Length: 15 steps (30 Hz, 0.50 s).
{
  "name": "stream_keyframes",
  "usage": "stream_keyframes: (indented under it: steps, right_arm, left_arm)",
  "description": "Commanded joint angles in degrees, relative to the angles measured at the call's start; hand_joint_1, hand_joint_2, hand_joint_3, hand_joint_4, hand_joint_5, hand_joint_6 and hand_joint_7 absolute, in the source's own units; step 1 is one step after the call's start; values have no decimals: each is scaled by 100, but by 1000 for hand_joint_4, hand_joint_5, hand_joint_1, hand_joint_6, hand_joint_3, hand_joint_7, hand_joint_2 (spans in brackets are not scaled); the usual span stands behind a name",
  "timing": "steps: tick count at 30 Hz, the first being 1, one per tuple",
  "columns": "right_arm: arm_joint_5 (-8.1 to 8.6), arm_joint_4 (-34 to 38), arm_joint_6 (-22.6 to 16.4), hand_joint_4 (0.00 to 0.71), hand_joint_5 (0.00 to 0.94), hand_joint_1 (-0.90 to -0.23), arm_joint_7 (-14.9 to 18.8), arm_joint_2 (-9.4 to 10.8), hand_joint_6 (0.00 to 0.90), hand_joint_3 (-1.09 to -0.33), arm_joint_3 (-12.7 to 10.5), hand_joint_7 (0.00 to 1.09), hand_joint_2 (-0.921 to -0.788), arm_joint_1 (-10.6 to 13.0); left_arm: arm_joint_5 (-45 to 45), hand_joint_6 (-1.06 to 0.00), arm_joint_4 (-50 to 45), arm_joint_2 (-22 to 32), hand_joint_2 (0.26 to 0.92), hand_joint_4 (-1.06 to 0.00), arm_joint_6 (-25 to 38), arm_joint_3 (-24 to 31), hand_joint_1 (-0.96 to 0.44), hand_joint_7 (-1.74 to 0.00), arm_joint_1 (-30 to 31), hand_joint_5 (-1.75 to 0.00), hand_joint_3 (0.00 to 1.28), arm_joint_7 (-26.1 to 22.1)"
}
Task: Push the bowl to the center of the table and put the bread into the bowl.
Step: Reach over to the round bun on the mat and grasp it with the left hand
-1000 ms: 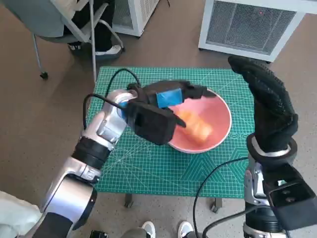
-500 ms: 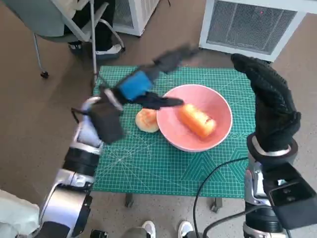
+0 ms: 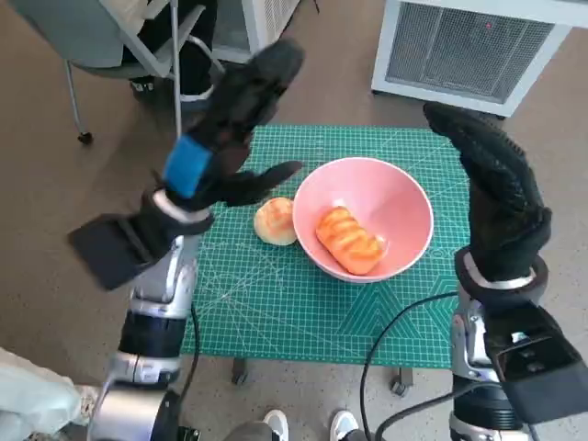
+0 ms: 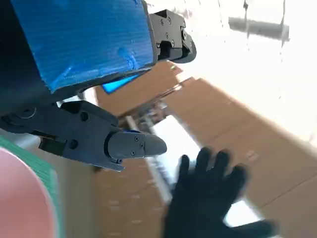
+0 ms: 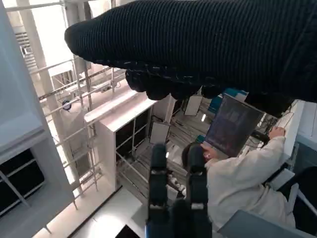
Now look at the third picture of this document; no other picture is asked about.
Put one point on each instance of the large white grille unit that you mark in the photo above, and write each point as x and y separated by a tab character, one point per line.
464	46

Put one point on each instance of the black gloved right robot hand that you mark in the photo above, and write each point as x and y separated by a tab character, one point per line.
500	206

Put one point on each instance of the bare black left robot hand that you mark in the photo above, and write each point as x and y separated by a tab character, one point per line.
229	128

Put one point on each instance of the pink bowl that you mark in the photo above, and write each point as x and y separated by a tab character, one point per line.
395	197

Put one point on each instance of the white shoe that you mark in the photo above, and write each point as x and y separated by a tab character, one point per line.
344	425
276	425

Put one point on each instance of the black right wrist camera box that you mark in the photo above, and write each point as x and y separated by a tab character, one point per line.
542	367

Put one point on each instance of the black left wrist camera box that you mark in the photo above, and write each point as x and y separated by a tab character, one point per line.
110	248

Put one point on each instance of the round toy bread bun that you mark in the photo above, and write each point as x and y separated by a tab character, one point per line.
273	222

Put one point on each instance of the person in light trousers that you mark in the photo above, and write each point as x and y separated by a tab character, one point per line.
27	390

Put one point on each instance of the long striped toy bread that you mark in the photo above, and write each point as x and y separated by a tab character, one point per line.
349	239

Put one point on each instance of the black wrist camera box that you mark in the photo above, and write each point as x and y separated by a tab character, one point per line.
110	248
542	367

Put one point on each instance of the small white grille unit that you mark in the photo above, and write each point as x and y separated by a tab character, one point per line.
262	23

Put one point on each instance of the green cutting mat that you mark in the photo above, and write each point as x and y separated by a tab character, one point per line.
275	312

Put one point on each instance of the grey office chair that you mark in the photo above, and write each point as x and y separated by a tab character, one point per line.
69	32

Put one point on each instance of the table leg with caster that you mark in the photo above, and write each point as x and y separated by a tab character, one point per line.
240	371
402	379

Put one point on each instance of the seated person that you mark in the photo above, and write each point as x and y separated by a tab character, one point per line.
193	59

